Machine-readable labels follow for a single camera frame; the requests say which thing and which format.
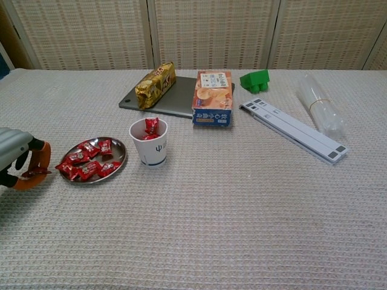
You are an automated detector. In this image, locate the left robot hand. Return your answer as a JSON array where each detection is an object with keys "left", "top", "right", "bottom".
[{"left": 0, "top": 127, "right": 52, "bottom": 191}]

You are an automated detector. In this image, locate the white paper cup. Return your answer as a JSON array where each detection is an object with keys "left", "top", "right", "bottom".
[{"left": 129, "top": 118, "right": 169, "bottom": 167}]

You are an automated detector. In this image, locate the brown wooden board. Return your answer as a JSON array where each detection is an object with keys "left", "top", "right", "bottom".
[{"left": 0, "top": 2, "right": 34, "bottom": 71}]

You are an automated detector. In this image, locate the round metal plate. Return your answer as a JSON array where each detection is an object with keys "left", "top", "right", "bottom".
[{"left": 59, "top": 137, "right": 128, "bottom": 185}]

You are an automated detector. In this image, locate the woven folding screen panel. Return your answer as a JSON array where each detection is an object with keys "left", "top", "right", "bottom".
[
  {"left": 267, "top": 0, "right": 387, "bottom": 71},
  {"left": 362, "top": 27, "right": 387, "bottom": 71},
  {"left": 147, "top": 0, "right": 281, "bottom": 71},
  {"left": 5, "top": 0, "right": 152, "bottom": 71}
]

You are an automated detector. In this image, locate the golden snack pack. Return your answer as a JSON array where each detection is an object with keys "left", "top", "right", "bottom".
[{"left": 134, "top": 62, "right": 177, "bottom": 109}]

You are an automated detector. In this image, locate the grey laptop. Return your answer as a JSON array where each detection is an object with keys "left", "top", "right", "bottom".
[{"left": 119, "top": 75, "right": 236, "bottom": 119}]

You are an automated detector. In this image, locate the orange biscuit box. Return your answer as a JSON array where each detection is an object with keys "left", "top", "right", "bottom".
[{"left": 191, "top": 70, "right": 235, "bottom": 127}]

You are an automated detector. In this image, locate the beige waffle tablecloth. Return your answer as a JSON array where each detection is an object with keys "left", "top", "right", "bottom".
[{"left": 0, "top": 68, "right": 387, "bottom": 290}]

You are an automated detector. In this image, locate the green plastic block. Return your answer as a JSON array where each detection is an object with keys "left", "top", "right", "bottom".
[{"left": 239, "top": 69, "right": 270, "bottom": 94}]

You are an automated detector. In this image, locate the white folding laptop stand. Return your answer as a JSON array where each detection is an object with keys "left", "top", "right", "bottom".
[{"left": 238, "top": 98, "right": 350, "bottom": 166}]

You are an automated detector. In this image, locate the yellow rubber band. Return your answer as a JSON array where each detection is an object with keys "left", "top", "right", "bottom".
[{"left": 308, "top": 98, "right": 333, "bottom": 110}]

